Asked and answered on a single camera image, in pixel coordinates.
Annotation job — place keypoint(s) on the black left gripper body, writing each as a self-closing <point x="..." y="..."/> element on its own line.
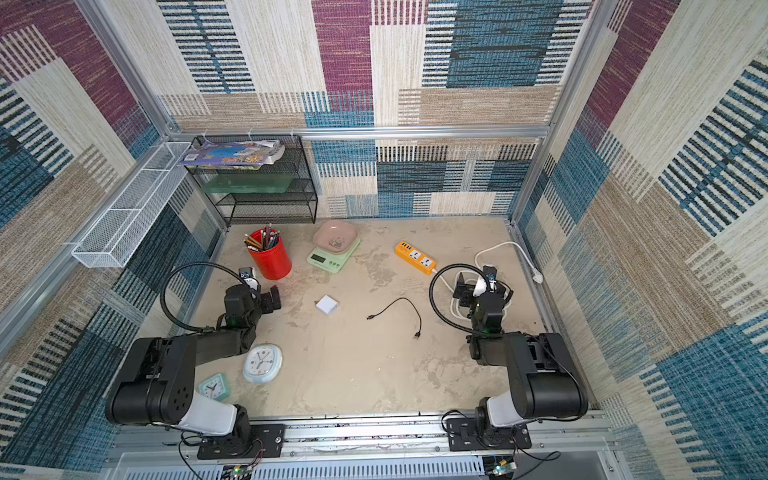
<point x="265" y="305"/>

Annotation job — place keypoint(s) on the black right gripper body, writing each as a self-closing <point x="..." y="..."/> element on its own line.
<point x="466" y="293"/>

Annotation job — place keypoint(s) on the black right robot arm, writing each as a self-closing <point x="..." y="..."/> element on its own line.
<point x="543" y="383"/>

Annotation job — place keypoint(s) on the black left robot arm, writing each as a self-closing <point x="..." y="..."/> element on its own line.
<point x="156" y="383"/>

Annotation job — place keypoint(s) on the green electronic kitchen scale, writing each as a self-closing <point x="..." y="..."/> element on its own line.
<point x="331" y="262"/>

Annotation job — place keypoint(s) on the red pen holder cup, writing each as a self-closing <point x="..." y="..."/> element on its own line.
<point x="273" y="264"/>

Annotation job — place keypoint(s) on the round light blue clock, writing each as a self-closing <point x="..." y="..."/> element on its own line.
<point x="263" y="363"/>

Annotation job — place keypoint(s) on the pens and pencils bundle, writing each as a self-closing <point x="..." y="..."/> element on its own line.
<point x="262" y="240"/>

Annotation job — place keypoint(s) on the orange power strip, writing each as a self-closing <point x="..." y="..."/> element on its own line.
<point x="416" y="258"/>

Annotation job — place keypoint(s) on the small green square clock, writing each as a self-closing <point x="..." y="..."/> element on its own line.
<point x="216" y="387"/>

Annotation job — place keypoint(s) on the pink bowl with panda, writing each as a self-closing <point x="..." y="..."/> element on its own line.
<point x="335" y="236"/>

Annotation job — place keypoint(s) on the green folder in shelf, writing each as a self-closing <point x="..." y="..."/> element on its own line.
<point x="248" y="184"/>

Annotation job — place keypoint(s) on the colourful magazine on shelf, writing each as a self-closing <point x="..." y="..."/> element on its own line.
<point x="239" y="154"/>

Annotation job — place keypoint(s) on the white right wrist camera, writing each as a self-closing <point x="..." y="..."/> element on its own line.
<point x="486" y="282"/>

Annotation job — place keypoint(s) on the black wire mesh shelf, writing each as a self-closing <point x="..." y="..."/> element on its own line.
<point x="299" y="204"/>

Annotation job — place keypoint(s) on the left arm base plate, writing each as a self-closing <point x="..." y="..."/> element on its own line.
<point x="265" y="440"/>

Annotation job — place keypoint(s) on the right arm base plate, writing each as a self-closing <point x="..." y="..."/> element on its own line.
<point x="465" y="434"/>

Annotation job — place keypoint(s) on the white wire mesh basket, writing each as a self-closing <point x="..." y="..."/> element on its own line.
<point x="116" y="235"/>

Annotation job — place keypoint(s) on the aluminium front rail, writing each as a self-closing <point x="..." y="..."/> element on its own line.
<point x="380" y="446"/>

